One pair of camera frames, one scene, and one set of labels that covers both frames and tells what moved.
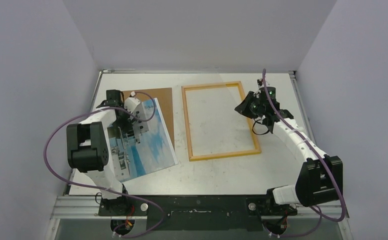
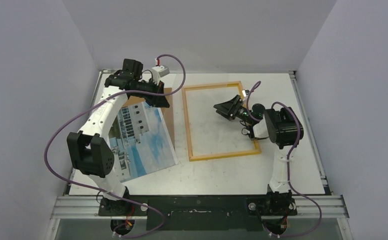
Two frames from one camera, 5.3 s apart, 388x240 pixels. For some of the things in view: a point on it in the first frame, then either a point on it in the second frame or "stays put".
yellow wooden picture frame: (213, 156) stays put
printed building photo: (139, 148) stays put
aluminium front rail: (87, 207) stays put
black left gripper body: (122, 123) → (151, 87)
